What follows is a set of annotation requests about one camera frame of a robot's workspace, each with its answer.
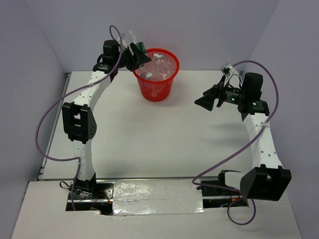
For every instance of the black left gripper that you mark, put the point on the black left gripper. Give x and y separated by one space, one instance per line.
140 58

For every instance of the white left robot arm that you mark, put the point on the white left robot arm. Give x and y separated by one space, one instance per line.
78 120

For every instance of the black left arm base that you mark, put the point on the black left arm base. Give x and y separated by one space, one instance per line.
100 201

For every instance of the clear bottle white cap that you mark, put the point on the clear bottle white cap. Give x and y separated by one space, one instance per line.
152 69

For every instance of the aluminium rail frame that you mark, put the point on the aluminium rail frame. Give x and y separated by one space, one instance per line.
41 172

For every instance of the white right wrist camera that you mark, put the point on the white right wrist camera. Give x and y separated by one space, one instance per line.
228 71

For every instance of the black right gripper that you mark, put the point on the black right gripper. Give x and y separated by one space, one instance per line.
207 101

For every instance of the blue label plastic bottle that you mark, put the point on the blue label plastic bottle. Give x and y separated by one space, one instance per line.
146 76

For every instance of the red mesh plastic bin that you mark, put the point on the red mesh plastic bin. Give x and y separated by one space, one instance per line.
156 91

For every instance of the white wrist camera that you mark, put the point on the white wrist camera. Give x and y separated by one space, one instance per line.
124 40
228 71

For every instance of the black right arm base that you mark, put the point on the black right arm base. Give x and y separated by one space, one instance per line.
214 192

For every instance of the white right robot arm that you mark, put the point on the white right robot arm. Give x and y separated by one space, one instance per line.
267 179

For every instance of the green label plastic bottle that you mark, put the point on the green label plastic bottle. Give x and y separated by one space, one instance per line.
144 71

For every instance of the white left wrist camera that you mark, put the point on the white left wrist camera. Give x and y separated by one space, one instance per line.
124 40

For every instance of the clear wide-mouth plastic jar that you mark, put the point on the clear wide-mouth plastic jar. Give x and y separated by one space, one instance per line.
165 68

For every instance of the silver foil covered panel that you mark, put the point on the silver foil covered panel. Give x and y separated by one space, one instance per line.
156 197

